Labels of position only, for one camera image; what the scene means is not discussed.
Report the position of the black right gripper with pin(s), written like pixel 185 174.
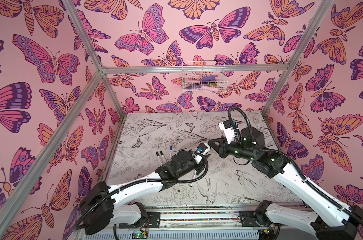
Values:
pixel 224 146

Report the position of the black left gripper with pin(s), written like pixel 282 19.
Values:
pixel 200 164

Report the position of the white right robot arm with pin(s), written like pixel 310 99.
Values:
pixel 329 218

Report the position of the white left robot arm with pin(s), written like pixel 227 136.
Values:
pixel 96 209

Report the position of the green circuit board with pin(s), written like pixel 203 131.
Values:
pixel 139 235

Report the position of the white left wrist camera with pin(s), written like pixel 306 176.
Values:
pixel 203 148

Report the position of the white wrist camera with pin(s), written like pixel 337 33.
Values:
pixel 203 148
pixel 229 128

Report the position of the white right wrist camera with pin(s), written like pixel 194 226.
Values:
pixel 229 128

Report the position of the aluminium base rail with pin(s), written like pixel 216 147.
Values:
pixel 207 223

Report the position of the white wire basket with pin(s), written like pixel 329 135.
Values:
pixel 204 82

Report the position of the aluminium frame crossbar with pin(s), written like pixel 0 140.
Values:
pixel 207 68

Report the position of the aluminium frame right post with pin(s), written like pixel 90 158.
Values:
pixel 312 26

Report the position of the aluminium frame post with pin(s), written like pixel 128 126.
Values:
pixel 312 26
pixel 82 28

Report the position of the aluminium frame left beam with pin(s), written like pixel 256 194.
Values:
pixel 16 200

